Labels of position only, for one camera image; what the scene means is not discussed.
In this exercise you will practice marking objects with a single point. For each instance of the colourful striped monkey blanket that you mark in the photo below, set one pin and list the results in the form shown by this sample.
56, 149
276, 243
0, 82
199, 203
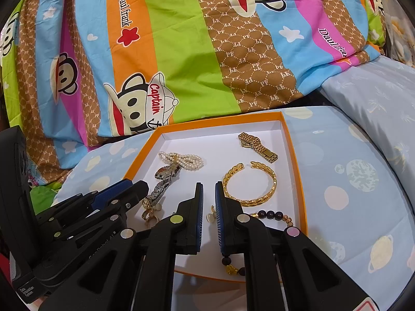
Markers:
194, 55

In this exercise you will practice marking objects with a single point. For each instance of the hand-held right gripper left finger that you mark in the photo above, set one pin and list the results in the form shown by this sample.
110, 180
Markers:
199, 217

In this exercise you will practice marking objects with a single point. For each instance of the light blue planet bedsheet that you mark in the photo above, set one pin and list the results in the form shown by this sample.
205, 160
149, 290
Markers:
340, 201

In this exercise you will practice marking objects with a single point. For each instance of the orange cardboard box tray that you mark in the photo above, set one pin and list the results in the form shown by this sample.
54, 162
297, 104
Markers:
207, 155

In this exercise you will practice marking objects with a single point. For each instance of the gold link watch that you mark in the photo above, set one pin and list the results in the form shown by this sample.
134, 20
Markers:
259, 147

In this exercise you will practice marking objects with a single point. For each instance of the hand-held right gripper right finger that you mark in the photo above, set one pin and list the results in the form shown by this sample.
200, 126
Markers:
219, 217

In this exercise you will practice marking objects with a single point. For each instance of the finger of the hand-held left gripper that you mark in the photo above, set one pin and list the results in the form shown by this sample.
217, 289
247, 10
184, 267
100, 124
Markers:
129, 201
110, 192

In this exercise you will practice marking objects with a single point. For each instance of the silver link watch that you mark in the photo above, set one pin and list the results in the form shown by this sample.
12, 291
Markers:
165, 173

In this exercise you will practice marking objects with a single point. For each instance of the white floral cloth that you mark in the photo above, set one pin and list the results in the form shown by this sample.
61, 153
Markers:
400, 32

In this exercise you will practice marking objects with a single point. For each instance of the pale blue leaf-print pillow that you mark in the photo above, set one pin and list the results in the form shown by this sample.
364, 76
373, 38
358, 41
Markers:
373, 103

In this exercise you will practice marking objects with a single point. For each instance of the gold bangle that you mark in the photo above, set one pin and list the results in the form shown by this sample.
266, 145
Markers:
274, 179

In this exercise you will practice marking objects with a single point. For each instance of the pearl earring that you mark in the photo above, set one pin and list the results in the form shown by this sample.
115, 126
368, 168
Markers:
211, 216

